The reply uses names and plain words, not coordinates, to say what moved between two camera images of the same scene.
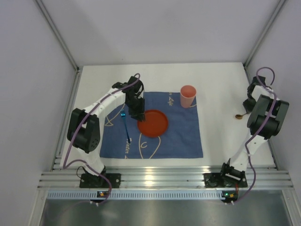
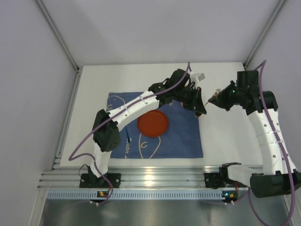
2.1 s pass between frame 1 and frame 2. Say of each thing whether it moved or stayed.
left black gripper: moved
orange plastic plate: stayed
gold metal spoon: moved
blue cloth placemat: stayed
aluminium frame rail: stayed
